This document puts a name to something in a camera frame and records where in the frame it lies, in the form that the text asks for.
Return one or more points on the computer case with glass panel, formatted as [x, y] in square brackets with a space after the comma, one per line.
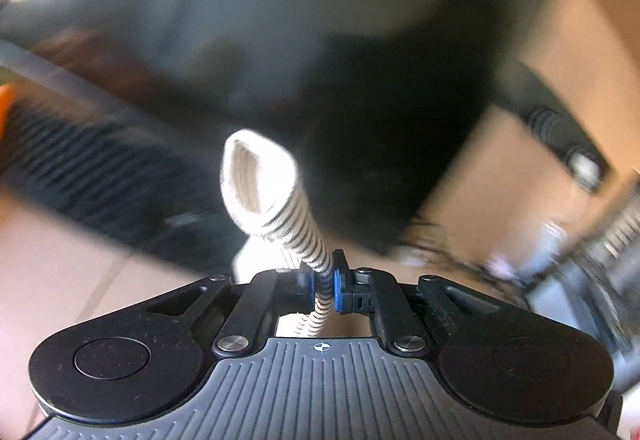
[595, 287]

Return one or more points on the striped beige knit garment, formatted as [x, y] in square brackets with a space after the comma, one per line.
[264, 195]

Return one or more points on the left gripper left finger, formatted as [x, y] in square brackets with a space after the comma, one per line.
[236, 320]

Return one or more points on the curved computer monitor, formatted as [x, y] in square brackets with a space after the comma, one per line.
[374, 97]

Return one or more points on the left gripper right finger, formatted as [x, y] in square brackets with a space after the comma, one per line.
[410, 320]

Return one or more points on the orange pumpkin figurine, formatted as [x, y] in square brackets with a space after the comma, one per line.
[7, 97]

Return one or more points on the black keyboard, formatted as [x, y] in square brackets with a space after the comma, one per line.
[140, 194]

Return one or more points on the black wall power strip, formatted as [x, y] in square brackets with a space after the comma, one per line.
[524, 94]

